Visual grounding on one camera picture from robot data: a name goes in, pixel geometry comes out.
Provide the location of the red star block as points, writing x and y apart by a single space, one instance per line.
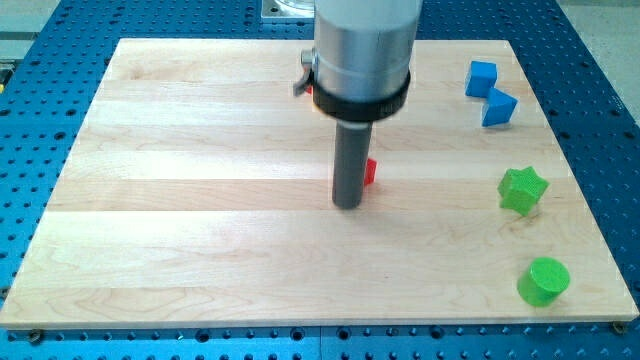
370 171

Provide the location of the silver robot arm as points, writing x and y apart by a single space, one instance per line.
359 66

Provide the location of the green star block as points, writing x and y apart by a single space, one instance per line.
521 189

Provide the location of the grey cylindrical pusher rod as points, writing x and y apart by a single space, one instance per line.
350 157

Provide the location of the wooden board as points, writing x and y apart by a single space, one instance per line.
197 194

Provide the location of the blue cube block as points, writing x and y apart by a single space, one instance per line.
481 77

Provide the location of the blue triangular block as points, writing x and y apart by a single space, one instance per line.
498 108

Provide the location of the green cylinder block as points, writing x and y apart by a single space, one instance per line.
543 281

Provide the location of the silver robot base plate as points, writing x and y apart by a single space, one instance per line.
287 9

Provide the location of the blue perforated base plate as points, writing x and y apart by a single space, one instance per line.
51 90

